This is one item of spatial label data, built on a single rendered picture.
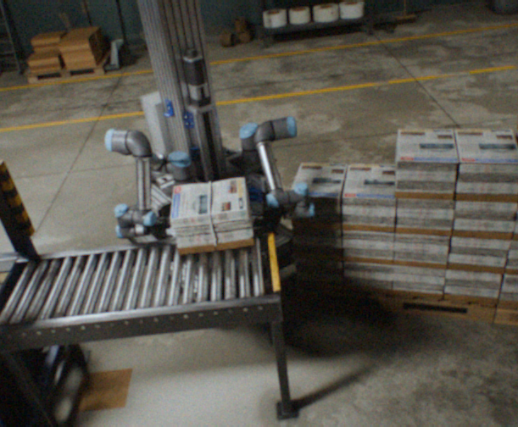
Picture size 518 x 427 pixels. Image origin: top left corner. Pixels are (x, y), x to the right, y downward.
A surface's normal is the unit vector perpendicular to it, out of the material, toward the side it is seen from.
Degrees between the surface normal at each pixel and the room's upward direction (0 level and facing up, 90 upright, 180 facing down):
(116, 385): 0
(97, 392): 0
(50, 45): 90
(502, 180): 90
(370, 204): 90
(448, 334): 0
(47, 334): 90
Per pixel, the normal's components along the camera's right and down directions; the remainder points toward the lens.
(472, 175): -0.23, 0.57
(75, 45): 0.03, 0.54
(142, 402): -0.11, -0.83
